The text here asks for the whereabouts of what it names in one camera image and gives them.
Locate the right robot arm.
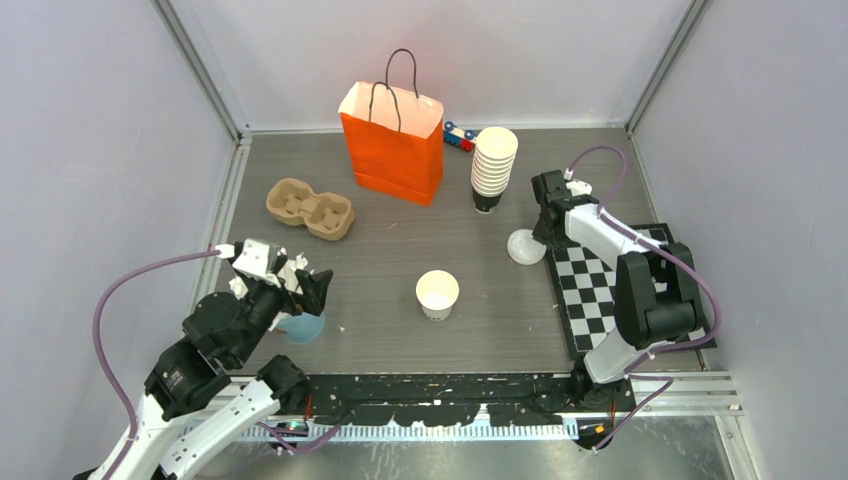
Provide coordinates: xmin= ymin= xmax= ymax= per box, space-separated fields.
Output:
xmin=531 ymin=170 xmax=705 ymax=411

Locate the black white checkerboard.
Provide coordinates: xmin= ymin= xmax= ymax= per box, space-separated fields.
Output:
xmin=545 ymin=238 xmax=709 ymax=359

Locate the cardboard cup carrier tray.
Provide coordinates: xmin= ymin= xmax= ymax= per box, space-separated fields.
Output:
xmin=266 ymin=178 xmax=355 ymax=241

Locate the orange paper bag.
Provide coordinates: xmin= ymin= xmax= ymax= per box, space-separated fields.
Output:
xmin=338 ymin=61 xmax=444 ymax=206

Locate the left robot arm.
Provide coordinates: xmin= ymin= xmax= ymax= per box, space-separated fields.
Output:
xmin=78 ymin=267 xmax=333 ymax=479

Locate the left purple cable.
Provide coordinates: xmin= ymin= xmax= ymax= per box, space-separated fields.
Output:
xmin=91 ymin=248 xmax=236 ymax=480

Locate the blue plastic cup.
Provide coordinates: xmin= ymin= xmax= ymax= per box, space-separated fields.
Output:
xmin=276 ymin=312 xmax=325 ymax=344

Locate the white plastic cup lid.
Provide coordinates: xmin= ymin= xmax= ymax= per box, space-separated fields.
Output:
xmin=506 ymin=229 xmax=547 ymax=266

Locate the white paper coffee cup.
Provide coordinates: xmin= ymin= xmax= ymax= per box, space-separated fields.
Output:
xmin=415 ymin=270 xmax=460 ymax=321

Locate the stack of white paper cups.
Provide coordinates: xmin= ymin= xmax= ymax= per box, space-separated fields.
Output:
xmin=470 ymin=126 xmax=518 ymax=214

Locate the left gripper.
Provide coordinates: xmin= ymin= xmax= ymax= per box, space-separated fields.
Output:
xmin=232 ymin=253 xmax=333 ymax=363

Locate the red blue toy car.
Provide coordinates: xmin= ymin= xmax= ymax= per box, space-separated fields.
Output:
xmin=443 ymin=121 xmax=477 ymax=152

